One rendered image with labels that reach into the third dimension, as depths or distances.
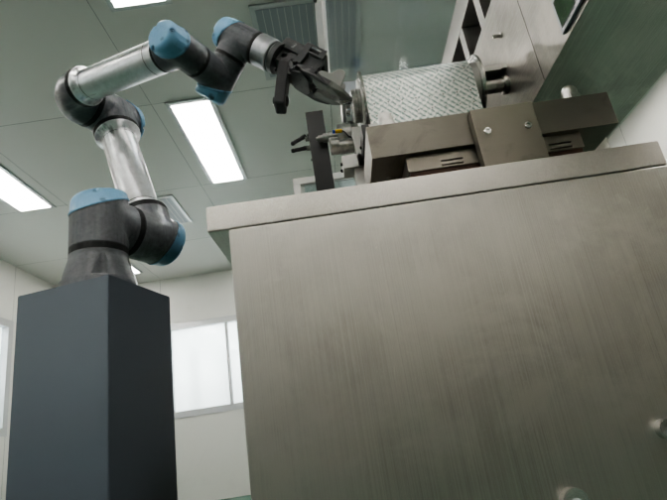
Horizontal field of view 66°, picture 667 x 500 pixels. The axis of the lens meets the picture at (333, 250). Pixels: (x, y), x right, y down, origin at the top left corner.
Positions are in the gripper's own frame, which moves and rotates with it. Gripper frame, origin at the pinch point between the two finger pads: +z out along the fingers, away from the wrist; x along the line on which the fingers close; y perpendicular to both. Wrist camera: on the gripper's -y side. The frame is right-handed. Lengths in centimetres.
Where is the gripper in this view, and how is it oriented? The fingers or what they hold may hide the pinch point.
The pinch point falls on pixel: (343, 100)
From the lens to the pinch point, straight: 118.8
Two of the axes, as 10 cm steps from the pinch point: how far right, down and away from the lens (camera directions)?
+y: 5.3, -8.1, 2.6
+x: 0.4, 3.3, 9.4
